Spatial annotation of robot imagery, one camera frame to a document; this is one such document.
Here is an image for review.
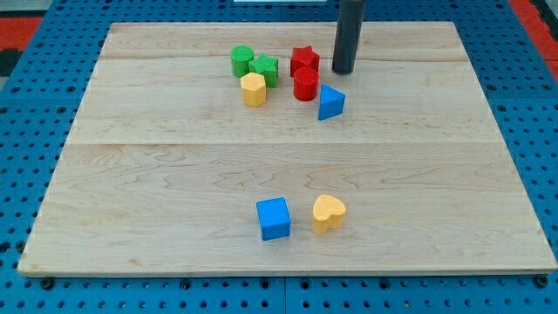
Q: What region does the red cylinder block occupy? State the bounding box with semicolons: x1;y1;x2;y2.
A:
293;67;319;101

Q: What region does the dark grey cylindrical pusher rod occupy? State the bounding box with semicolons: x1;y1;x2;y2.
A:
331;0;366;75

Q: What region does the blue cube block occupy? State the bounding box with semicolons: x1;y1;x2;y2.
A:
256;197;291;241

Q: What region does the green cylinder block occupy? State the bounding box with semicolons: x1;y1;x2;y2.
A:
230;44;254;78

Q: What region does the yellow heart block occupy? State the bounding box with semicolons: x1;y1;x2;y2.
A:
311;195;347;234

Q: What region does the light wooden board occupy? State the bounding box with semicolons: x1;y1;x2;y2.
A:
17;22;557;277

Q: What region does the green star block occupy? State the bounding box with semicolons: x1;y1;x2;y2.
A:
248;54;278;88

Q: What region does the red star block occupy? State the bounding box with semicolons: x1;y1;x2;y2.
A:
290;46;320;77

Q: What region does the blue triangle block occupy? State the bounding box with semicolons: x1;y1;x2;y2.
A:
317;85;345;120

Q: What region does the yellow hexagon block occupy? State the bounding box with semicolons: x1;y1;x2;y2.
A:
240;72;267;107

